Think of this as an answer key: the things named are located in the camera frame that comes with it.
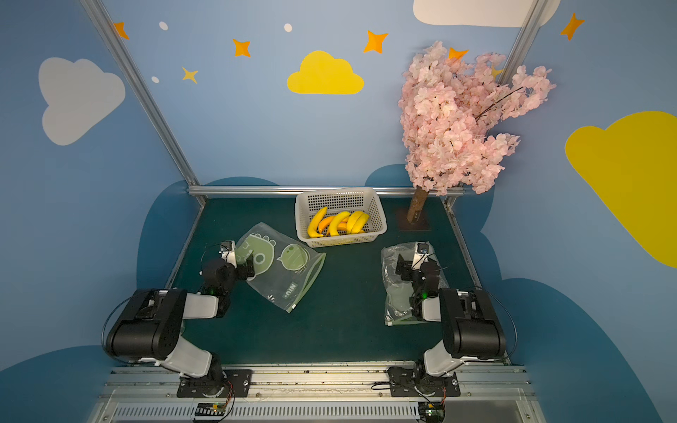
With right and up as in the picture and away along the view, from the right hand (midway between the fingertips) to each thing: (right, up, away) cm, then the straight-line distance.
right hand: (416, 253), depth 94 cm
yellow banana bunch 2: (-21, +12, +13) cm, 27 cm away
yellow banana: (-30, +10, +13) cm, 34 cm away
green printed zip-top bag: (-48, -5, +2) cm, 49 cm away
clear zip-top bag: (-7, -13, -1) cm, 15 cm away
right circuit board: (-2, -42, -21) cm, 48 cm away
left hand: (-65, 0, 0) cm, 65 cm away
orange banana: (-34, +11, +16) cm, 40 cm away
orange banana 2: (-27, +10, +13) cm, 32 cm away
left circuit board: (-64, -42, -21) cm, 80 cm away
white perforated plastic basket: (-29, +21, +21) cm, 41 cm away
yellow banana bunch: (-39, +10, +14) cm, 43 cm away
